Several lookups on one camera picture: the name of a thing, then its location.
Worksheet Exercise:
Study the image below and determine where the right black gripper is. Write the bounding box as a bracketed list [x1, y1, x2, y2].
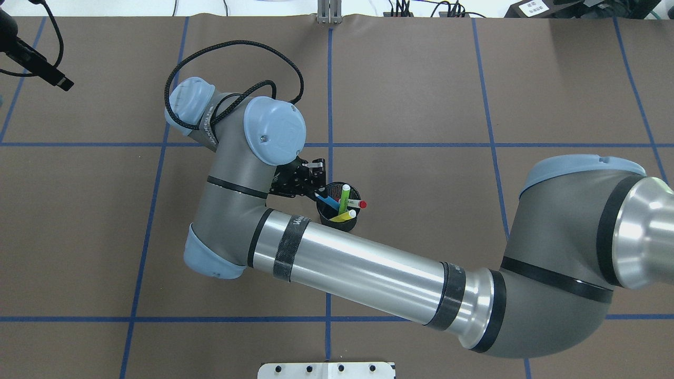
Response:
[268, 156, 327, 200]

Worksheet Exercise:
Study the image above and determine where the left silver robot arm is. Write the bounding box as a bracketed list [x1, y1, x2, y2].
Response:
[1, 1, 74, 92]

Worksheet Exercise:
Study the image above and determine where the black mesh pen cup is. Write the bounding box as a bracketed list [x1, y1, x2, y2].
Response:
[315, 182, 362, 233]

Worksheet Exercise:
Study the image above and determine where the red capped white marker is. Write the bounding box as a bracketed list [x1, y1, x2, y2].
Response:
[348, 199, 367, 210]

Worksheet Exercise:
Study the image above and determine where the blue marker pen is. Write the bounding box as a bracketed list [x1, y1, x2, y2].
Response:
[315, 192, 340, 211]

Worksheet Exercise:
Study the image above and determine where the white pedestal column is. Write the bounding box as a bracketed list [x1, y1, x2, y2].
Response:
[257, 362, 397, 378]

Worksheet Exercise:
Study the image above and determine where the aluminium frame post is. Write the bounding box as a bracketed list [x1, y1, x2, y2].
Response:
[316, 0, 343, 25]

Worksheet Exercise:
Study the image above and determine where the green highlighter pen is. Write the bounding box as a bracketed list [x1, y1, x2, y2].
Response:
[339, 183, 351, 215]

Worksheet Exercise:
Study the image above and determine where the yellow highlighter pen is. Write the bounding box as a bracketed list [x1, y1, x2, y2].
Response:
[329, 210, 357, 223]

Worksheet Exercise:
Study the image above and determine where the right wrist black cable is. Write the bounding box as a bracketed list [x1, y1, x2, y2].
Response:
[164, 40, 305, 130]

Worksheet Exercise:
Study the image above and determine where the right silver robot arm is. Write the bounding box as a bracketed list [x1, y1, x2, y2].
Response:
[162, 77, 672, 359]

